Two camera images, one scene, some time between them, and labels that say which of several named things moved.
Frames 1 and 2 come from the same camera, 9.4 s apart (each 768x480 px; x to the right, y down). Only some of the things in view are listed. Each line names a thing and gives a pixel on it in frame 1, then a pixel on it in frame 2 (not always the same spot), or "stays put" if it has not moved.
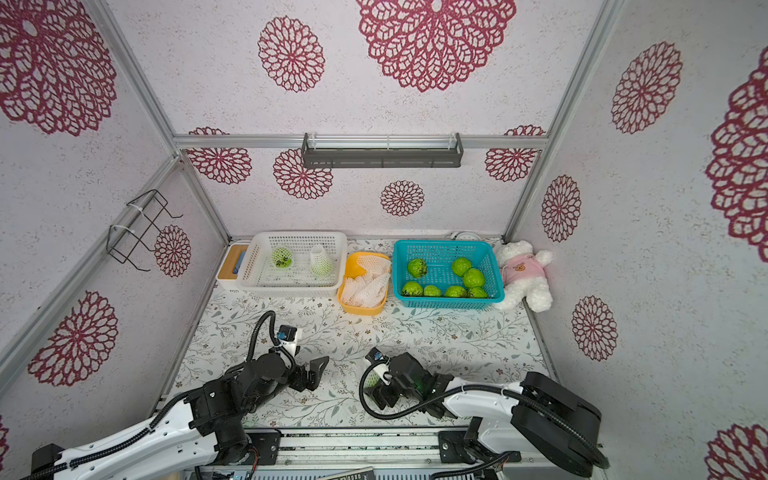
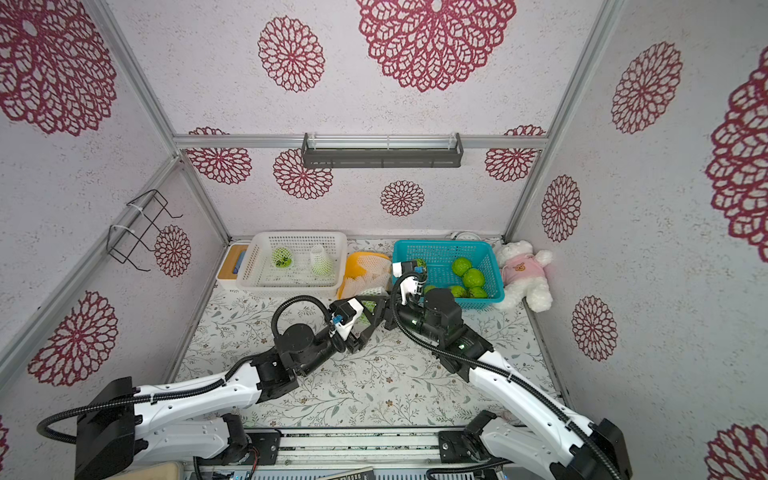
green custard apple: [461, 266] stays put
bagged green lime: [282, 257] stays put
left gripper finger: [315, 372] -> [374, 318]
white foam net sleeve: [371, 379] -> [370, 305]
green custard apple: [477, 292] stays put
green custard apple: [322, 268] stays put
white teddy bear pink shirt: [523, 274] stays put
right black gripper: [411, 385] -> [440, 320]
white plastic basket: [305, 264] stays put
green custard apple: [282, 257] stays put
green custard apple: [371, 379] -> [370, 305]
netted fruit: [321, 264] stays put
